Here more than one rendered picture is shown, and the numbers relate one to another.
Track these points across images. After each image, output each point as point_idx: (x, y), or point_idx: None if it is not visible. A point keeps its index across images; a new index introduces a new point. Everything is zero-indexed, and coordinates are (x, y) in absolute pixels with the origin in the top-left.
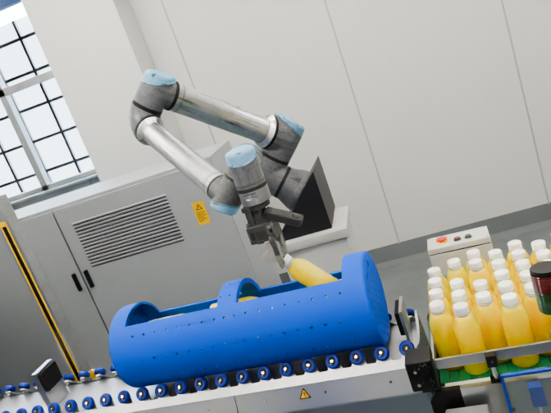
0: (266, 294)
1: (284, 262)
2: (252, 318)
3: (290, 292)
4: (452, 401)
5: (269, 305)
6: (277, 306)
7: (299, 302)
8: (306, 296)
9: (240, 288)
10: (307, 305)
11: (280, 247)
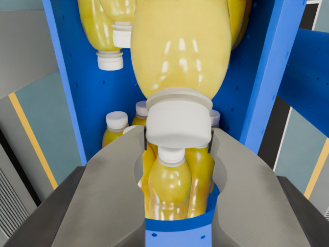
0: (89, 157)
1: (224, 132)
2: None
3: (264, 83)
4: None
5: (258, 138)
6: (267, 116)
7: (289, 50)
8: (293, 23)
9: (172, 222)
10: (298, 24)
11: (136, 182)
